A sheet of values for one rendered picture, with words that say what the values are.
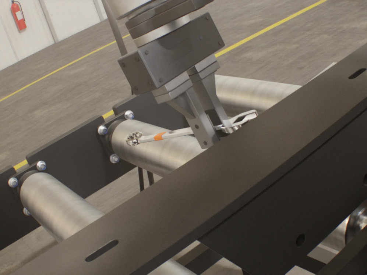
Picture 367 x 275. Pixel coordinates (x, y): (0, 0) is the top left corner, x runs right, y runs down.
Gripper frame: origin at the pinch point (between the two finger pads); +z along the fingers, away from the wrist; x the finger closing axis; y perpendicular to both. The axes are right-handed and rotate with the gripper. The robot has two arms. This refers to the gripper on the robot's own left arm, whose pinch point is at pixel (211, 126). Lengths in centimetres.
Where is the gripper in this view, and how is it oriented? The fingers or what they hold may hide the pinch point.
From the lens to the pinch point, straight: 64.0
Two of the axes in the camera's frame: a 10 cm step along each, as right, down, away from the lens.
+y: -6.3, 1.2, 7.7
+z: 4.5, 8.6, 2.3
